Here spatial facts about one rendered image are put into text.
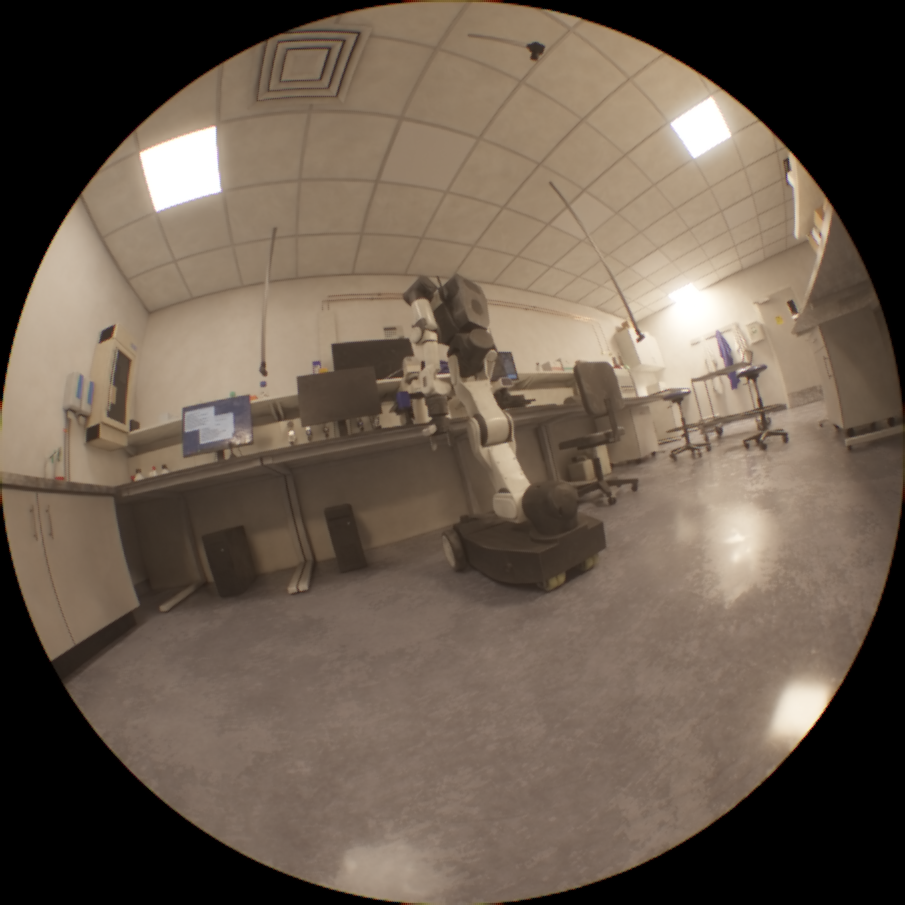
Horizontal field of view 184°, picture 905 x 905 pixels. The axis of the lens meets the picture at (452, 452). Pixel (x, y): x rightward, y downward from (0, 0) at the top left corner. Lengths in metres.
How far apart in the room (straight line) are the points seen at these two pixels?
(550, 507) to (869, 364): 2.51
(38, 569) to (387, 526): 2.31
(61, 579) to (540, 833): 1.60
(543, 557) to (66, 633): 1.86
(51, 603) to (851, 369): 4.12
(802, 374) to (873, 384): 3.95
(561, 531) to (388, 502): 1.62
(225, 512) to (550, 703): 2.31
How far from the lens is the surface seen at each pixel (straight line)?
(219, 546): 1.91
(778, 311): 6.60
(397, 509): 2.31
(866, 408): 2.65
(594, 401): 1.92
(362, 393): 1.88
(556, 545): 0.92
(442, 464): 2.45
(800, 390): 6.47
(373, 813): 0.56
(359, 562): 1.78
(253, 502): 2.34
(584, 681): 0.65
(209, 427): 2.06
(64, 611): 1.57
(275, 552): 2.35
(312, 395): 1.87
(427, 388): 1.17
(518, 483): 1.16
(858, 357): 2.64
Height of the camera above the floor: 0.48
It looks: 3 degrees up
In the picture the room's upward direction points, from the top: 13 degrees counter-clockwise
